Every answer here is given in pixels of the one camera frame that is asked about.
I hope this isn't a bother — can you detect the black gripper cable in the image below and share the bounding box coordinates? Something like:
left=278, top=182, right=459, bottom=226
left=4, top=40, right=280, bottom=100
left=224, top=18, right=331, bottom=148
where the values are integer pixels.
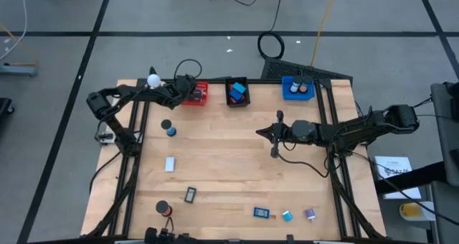
left=275, top=139, right=333, bottom=179
left=174, top=59, right=204, bottom=80

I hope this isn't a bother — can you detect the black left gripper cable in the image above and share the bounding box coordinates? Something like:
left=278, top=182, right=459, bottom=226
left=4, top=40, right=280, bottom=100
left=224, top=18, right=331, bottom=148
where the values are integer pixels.
left=174, top=59, right=204, bottom=80

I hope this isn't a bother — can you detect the grey cabinet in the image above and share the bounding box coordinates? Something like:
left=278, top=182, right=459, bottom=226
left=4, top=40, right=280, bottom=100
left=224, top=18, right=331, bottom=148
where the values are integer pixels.
left=428, top=181, right=459, bottom=244

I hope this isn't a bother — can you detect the black coiled cable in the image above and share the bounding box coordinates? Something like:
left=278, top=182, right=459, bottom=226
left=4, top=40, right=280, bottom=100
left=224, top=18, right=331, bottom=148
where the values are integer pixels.
left=256, top=0, right=286, bottom=60

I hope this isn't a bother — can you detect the grey floor box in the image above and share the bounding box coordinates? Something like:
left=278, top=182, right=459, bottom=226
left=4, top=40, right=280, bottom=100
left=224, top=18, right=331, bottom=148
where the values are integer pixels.
left=0, top=62, right=39, bottom=77

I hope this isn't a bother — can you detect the blue plastic basket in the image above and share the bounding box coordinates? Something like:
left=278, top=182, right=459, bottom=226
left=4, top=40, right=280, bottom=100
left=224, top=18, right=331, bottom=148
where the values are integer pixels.
left=281, top=75, right=316, bottom=101

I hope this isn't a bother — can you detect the black floor object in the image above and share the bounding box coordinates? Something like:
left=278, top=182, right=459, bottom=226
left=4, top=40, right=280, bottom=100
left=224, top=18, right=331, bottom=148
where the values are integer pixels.
left=0, top=97, right=15, bottom=125

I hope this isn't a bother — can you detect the yellow white container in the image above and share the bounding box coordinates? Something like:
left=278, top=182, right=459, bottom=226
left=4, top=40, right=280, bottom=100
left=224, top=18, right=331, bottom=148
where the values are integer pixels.
left=399, top=202, right=437, bottom=222

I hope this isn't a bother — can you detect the black and red spool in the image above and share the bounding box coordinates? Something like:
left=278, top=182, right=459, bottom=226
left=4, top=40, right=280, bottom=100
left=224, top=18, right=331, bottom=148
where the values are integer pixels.
left=155, top=200, right=174, bottom=217

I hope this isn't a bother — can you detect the black perforated mat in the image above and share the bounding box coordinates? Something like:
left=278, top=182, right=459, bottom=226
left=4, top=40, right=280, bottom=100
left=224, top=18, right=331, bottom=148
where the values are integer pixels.
left=260, top=56, right=354, bottom=83

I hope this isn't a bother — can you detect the red plastic basket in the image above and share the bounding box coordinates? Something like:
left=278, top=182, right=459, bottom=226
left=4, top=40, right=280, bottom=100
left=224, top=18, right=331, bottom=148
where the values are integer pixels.
left=180, top=80, right=210, bottom=107

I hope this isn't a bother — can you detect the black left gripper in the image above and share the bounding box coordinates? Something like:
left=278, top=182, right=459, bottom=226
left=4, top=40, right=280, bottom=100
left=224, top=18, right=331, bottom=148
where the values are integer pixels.
left=171, top=74, right=202, bottom=103

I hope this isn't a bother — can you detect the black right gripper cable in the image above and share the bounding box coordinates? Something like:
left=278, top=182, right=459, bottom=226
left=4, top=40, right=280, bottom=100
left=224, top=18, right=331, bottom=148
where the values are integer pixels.
left=275, top=139, right=333, bottom=179

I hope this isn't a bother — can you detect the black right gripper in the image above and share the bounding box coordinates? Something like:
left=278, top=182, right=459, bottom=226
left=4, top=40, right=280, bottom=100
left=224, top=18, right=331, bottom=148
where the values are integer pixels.
left=255, top=110, right=297, bottom=159

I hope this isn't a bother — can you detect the black digital thermometer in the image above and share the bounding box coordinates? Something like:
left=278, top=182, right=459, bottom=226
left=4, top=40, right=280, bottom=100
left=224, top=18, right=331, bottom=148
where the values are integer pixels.
left=184, top=186, right=198, bottom=205

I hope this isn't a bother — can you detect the black plastic basket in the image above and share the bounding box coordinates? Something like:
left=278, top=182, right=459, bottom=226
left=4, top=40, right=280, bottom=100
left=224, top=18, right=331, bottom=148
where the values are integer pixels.
left=224, top=76, right=251, bottom=108

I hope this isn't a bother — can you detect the white bulb table lamp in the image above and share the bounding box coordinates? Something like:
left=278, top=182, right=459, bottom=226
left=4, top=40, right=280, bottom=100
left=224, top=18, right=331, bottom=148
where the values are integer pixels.
left=146, top=73, right=169, bottom=94

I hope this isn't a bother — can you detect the white power strip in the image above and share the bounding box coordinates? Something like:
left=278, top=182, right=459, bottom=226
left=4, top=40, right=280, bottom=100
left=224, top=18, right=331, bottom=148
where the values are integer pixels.
left=95, top=133, right=118, bottom=146

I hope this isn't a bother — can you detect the white floor cable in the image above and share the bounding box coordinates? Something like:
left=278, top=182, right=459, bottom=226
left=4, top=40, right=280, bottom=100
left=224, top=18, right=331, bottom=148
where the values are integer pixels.
left=0, top=0, right=29, bottom=62

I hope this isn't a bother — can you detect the yellow cable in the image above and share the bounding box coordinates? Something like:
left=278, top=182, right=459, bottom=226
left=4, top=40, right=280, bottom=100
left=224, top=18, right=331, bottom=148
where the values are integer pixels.
left=310, top=0, right=339, bottom=67

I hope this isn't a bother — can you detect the black diagonal bar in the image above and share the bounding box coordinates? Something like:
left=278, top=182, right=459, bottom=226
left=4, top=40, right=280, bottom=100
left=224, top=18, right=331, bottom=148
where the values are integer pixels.
left=374, top=160, right=449, bottom=195

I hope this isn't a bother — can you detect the black metal table frame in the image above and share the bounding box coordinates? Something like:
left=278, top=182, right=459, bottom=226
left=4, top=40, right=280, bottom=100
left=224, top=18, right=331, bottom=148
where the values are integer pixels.
left=85, top=77, right=387, bottom=240

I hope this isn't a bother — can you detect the white paper sheet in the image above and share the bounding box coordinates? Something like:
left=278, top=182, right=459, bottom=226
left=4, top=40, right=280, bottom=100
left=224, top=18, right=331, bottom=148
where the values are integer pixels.
left=372, top=155, right=423, bottom=201

